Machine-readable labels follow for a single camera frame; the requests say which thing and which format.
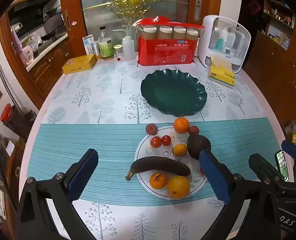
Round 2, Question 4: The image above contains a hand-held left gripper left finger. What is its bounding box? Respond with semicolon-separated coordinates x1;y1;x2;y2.
16;148;99;240

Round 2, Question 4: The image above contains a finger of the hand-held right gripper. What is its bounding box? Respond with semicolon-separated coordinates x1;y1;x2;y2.
281;140;296;183
248;153;286;184

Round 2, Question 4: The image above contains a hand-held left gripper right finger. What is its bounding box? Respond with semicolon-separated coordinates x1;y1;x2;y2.
199;149;279;240

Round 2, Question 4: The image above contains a dark avocado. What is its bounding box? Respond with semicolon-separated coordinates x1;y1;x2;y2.
187;134;212;160

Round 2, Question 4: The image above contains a large yellow-orange orange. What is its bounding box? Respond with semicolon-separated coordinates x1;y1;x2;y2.
167;176;190;199

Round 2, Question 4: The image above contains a small yellow-orange citrus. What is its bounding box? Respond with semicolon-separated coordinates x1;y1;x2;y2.
172;143;188;157

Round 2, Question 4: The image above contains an overripe dark banana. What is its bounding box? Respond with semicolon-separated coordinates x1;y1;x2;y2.
125;156;191;181

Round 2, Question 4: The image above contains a tangerine with stem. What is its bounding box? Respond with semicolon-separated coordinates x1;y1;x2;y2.
149;172;168;189

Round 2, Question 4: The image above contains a round orange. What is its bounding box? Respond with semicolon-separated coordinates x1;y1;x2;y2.
173;117;190;134

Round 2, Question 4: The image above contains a white printed round plate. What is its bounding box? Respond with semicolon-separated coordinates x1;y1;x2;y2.
134;126;208;200

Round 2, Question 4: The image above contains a dark green scalloped plate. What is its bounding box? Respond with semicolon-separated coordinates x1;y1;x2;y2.
140;69;208;117

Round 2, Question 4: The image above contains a smartphone with lit screen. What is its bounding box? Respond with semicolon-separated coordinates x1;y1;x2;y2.
276;150;289;182

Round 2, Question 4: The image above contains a teal striped table mat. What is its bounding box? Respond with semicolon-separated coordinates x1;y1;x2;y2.
28;117;282;200

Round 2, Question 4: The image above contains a wooden cabinet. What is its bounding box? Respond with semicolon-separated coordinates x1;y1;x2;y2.
243;30;296;128

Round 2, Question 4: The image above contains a red lid container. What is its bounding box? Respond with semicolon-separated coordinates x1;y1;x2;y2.
1;103;36;140

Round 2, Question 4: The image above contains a yellow tissue pack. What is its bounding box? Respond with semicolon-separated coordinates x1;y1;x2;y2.
207;55;236;88

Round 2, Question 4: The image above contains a yellow cardboard box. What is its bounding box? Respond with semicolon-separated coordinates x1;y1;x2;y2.
62;54;96;75

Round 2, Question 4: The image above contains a small glass jar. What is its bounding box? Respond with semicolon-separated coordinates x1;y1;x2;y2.
113;44;123;60

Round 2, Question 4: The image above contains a green label glass bottle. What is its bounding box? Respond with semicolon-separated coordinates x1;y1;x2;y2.
98;26;114;61

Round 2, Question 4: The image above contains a blue and white carton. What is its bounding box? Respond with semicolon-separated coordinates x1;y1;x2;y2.
82;35;95;55

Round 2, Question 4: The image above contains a red plastic package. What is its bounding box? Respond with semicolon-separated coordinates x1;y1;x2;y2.
133;16;205;66

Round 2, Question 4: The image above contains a white squeeze bottle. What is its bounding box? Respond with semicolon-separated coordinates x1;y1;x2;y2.
112;29;136;61

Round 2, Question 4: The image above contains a white cosmetics organiser box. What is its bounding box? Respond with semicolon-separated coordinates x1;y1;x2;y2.
197;15;251;74

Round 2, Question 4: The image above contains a gold door ornament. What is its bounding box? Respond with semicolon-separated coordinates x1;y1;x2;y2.
83;0;190;27

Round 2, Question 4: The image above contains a silver door handle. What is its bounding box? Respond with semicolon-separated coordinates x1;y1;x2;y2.
194;0;203;22

